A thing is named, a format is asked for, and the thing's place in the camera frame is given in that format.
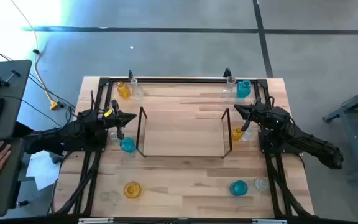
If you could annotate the dark grey desk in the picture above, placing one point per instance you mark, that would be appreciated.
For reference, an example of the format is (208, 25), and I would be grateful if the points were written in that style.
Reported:
(8, 186)

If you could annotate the black frame bracket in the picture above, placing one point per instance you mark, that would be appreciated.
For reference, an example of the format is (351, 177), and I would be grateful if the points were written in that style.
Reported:
(227, 73)
(130, 74)

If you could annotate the ribbed yellow glass jar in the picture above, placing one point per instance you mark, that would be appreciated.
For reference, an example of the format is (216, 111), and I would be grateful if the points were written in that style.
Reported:
(237, 133)

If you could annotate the small clear glass vase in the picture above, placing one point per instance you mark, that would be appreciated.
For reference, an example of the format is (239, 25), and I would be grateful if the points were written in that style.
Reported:
(113, 136)

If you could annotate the wide clear glass jar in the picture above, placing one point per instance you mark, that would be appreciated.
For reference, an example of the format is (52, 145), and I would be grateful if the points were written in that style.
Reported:
(112, 197)

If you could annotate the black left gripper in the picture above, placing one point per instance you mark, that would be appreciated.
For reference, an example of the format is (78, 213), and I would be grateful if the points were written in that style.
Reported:
(113, 119)

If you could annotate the round yellow glass vase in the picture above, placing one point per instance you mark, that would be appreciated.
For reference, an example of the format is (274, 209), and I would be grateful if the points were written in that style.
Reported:
(132, 189)

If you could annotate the black desk knob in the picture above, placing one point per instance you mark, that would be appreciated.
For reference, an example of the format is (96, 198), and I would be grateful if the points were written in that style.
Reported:
(23, 203)

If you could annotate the black aluminium table frame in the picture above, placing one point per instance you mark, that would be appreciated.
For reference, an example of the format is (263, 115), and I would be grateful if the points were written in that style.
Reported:
(182, 80)

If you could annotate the blue diamond-pattern glass vase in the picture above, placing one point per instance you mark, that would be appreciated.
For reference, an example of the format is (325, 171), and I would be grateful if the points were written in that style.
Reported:
(238, 188)

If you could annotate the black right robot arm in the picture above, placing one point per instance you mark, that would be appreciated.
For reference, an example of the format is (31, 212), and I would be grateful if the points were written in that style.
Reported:
(306, 140)

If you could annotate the tall clear glass vase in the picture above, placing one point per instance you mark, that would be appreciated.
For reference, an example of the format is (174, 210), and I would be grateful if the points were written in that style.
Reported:
(229, 88)
(137, 92)

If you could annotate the ribbed clear glass jar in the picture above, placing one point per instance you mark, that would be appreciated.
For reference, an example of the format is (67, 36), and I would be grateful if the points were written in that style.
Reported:
(248, 136)
(261, 184)

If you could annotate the grey side desk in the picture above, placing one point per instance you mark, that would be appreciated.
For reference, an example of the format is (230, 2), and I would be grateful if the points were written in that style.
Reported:
(14, 81)

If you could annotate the blue medallion glass jar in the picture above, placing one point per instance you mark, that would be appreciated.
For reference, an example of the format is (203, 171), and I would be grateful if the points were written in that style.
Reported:
(127, 145)

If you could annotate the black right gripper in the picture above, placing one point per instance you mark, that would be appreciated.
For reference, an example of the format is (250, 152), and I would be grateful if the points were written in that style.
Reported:
(261, 114)

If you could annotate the tall yellow glass vase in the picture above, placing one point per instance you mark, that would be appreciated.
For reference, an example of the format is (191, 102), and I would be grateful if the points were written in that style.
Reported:
(124, 91)

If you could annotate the yellow label tag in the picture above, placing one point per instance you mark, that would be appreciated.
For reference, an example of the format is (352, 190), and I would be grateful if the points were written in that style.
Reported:
(108, 113)

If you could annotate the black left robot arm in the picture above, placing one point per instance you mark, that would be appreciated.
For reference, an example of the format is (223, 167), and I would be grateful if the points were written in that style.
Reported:
(73, 130)

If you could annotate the silver metal bracket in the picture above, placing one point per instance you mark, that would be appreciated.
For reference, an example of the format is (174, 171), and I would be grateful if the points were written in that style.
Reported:
(95, 220)
(269, 221)

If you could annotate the square blue glass vase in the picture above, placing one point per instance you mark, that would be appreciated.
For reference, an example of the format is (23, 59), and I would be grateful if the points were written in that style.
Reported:
(244, 89)

